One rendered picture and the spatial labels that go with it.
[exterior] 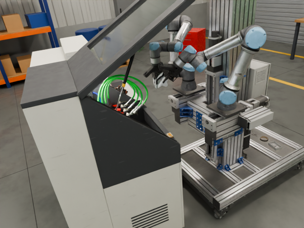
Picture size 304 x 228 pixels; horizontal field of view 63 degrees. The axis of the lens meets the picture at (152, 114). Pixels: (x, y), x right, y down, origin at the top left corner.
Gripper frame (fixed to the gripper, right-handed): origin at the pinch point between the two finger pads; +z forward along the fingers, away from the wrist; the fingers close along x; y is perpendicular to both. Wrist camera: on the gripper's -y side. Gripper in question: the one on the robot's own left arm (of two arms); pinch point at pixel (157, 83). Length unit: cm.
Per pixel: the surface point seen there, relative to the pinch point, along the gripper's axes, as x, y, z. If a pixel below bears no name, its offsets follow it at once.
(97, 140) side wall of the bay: -44, -30, 34
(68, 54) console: 31, -56, 30
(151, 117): 5.7, 22.2, 30.9
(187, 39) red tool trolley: 365, 201, 11
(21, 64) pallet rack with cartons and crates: 442, -59, 316
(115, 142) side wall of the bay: -43, -19, 31
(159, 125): -9.5, 22.2, 26.2
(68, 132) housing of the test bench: -44, -47, 36
